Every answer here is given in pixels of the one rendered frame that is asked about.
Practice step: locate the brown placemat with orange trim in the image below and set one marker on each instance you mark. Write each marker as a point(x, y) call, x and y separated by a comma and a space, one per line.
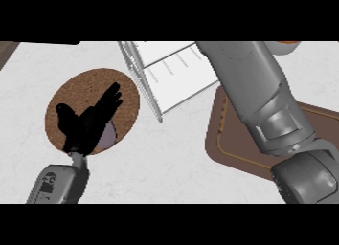
point(333, 130)

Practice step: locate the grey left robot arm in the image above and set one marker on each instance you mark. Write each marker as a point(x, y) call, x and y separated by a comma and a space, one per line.
point(60, 185)

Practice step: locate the white and orange object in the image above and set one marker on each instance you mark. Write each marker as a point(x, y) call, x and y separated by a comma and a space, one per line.
point(284, 47)

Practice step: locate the purple cupcake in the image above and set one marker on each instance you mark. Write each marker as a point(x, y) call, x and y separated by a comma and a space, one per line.
point(108, 135)

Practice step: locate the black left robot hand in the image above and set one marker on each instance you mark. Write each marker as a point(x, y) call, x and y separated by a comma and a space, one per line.
point(85, 126)

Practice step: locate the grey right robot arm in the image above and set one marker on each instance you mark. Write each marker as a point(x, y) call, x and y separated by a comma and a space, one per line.
point(272, 118)

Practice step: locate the round brown cork tray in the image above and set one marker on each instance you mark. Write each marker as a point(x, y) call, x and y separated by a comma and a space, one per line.
point(83, 91)

